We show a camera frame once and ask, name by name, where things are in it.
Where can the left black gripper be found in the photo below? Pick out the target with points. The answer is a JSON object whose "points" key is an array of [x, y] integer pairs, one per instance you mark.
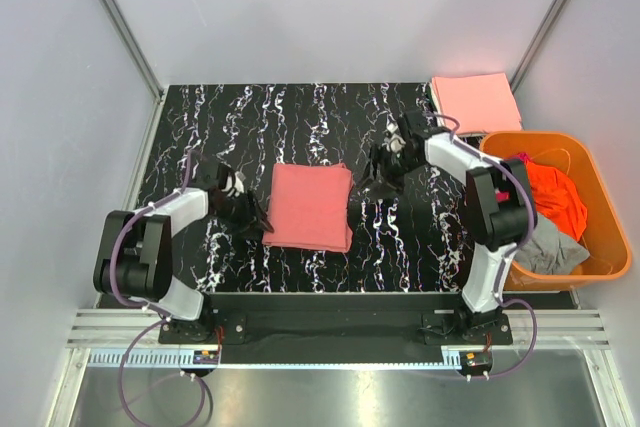
{"points": [[247, 210]]}

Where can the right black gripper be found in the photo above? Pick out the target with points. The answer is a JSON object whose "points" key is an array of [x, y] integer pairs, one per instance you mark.
{"points": [[382, 170]]}

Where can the salmon red t shirt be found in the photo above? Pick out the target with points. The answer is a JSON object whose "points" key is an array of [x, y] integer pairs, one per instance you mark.
{"points": [[308, 208]]}

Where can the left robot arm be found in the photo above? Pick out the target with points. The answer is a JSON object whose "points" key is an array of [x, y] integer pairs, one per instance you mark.
{"points": [[135, 257]]}

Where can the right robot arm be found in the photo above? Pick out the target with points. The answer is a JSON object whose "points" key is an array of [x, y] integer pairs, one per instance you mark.
{"points": [[498, 212]]}

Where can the magenta t shirt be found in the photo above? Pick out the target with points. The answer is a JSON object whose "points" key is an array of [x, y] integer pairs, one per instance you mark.
{"points": [[522, 157]]}

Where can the folded light pink t shirt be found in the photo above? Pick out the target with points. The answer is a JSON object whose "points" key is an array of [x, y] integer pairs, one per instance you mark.
{"points": [[481, 103]]}

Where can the orange t shirt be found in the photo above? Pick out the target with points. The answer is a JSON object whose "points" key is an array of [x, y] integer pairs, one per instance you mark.
{"points": [[556, 197]]}

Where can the grey t shirt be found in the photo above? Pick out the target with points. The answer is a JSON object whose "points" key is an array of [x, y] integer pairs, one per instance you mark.
{"points": [[550, 251]]}

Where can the orange plastic basket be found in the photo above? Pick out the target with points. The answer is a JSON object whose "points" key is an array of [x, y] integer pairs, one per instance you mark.
{"points": [[604, 238]]}

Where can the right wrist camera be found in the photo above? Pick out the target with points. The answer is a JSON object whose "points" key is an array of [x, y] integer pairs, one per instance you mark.
{"points": [[393, 142]]}

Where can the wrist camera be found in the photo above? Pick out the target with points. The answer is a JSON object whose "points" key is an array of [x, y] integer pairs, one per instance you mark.
{"points": [[234, 185], [393, 142]]}

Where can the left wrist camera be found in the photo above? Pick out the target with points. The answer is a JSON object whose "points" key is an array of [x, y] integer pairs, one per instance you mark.
{"points": [[234, 185]]}

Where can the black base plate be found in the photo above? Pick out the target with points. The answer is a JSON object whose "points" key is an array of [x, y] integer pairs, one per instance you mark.
{"points": [[429, 318]]}

